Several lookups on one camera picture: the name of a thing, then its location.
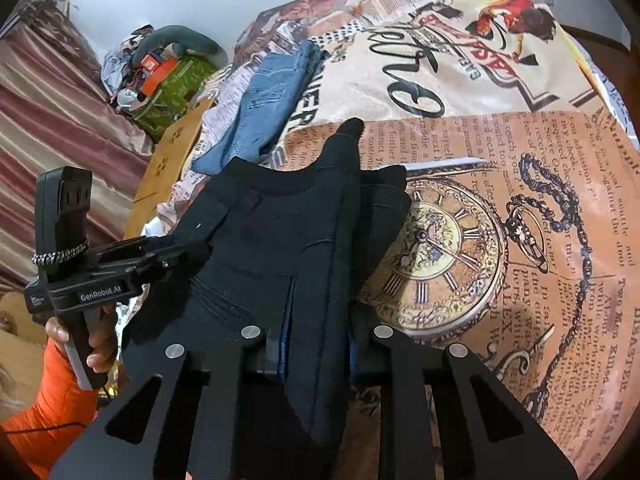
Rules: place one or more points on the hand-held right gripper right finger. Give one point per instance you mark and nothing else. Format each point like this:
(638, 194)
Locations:
(353, 360)

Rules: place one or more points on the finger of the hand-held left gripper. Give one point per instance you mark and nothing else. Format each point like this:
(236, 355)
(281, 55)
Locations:
(170, 265)
(125, 249)

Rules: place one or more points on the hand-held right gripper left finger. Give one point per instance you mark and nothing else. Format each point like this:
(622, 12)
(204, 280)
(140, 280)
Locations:
(286, 352)

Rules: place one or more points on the black pants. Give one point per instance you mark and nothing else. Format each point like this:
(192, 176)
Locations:
(280, 230)

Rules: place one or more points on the person's left forearm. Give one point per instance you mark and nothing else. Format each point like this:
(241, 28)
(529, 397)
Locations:
(45, 410)

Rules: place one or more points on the person's left hand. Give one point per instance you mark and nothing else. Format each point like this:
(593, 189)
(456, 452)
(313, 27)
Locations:
(102, 345)

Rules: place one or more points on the striped pink curtain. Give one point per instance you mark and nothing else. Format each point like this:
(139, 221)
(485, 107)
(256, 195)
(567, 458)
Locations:
(50, 110)

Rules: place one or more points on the crumpled patterned cloth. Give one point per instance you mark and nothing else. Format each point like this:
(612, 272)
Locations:
(122, 75)

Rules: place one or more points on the beige cloth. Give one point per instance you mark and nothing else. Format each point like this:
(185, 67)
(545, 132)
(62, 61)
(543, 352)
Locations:
(20, 360)

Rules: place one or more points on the green patterned bag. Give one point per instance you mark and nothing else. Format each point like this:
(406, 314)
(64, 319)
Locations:
(175, 95)

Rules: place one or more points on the orange item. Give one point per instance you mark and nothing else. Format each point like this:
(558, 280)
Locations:
(155, 67)

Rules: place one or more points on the blue jeans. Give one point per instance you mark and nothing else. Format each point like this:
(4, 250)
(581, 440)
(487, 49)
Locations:
(265, 105)

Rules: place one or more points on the grey cloth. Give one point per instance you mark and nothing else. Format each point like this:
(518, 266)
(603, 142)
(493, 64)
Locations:
(190, 37)

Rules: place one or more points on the printed newspaper-pattern blanket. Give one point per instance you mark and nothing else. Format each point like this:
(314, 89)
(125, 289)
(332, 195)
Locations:
(500, 135)

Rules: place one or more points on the grey patterned bedsheet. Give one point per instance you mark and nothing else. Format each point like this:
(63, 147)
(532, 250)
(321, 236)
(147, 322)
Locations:
(620, 105)

